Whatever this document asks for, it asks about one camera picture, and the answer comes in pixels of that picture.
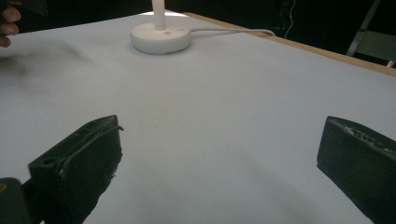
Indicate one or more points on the metal stand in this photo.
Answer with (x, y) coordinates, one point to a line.
(364, 29)

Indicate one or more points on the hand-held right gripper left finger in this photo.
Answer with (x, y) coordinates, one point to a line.
(84, 165)

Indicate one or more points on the white round lamp base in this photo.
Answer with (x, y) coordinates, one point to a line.
(160, 35)

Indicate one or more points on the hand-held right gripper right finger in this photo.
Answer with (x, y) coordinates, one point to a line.
(358, 165)

